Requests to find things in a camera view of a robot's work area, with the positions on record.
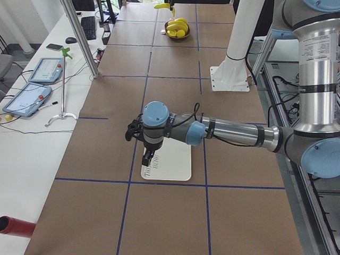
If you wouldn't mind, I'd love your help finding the black label box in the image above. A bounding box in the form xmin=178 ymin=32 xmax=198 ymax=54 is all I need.
xmin=101 ymin=31 xmax=111 ymax=45

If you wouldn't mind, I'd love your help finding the teach pendant tablet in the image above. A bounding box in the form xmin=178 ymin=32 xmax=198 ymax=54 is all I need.
xmin=28 ymin=58 xmax=64 ymax=83
xmin=2 ymin=82 xmax=52 ymax=117

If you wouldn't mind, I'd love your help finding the near teach pendant tablet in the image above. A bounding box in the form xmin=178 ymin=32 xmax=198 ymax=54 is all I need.
xmin=2 ymin=82 xmax=52 ymax=117

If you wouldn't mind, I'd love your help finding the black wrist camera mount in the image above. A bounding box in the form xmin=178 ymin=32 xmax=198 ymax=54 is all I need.
xmin=125 ymin=114 xmax=144 ymax=142

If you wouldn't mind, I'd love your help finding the brown wicker basket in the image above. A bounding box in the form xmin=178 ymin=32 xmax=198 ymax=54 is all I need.
xmin=165 ymin=21 xmax=190 ymax=39

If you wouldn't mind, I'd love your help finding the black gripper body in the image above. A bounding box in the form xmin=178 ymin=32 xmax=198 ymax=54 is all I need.
xmin=143 ymin=137 xmax=163 ymax=151

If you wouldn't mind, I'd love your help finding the black computer mouse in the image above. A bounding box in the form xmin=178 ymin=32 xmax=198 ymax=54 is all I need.
xmin=65 ymin=37 xmax=77 ymax=44

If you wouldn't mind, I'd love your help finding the yellow banana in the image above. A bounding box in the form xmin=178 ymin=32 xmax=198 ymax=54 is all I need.
xmin=168 ymin=18 xmax=188 ymax=26
xmin=154 ymin=3 xmax=171 ymax=9
xmin=167 ymin=23 xmax=189 ymax=32

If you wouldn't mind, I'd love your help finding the grey bear serving tray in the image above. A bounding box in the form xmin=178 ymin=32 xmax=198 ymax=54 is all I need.
xmin=141 ymin=138 xmax=192 ymax=181

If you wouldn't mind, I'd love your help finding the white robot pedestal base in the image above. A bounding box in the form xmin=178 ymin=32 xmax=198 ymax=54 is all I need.
xmin=210 ymin=0 xmax=274 ymax=92

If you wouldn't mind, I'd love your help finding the yellow mango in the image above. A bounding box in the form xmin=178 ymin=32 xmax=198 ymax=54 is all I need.
xmin=167 ymin=30 xmax=177 ymax=37

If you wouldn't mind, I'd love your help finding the yellow lemon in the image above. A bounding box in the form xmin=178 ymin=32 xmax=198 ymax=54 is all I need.
xmin=176 ymin=29 xmax=186 ymax=38

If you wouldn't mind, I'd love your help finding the black keyboard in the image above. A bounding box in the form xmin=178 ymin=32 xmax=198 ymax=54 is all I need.
xmin=81 ymin=16 xmax=96 ymax=40

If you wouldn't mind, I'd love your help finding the aluminium frame post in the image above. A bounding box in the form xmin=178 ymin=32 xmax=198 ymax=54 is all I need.
xmin=60 ymin=0 xmax=99 ymax=79

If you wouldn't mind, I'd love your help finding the far teach pendant tablet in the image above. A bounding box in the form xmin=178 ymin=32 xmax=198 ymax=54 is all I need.
xmin=28 ymin=58 xmax=64 ymax=83

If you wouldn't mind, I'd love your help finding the smartphone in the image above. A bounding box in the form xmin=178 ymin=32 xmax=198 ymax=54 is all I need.
xmin=46 ymin=44 xmax=63 ymax=51

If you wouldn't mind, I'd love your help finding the red cylinder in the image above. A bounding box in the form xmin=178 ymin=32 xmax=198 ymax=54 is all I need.
xmin=1 ymin=216 xmax=36 ymax=238

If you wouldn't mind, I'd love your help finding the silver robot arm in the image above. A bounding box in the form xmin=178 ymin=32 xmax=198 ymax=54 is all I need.
xmin=139 ymin=1 xmax=339 ymax=179

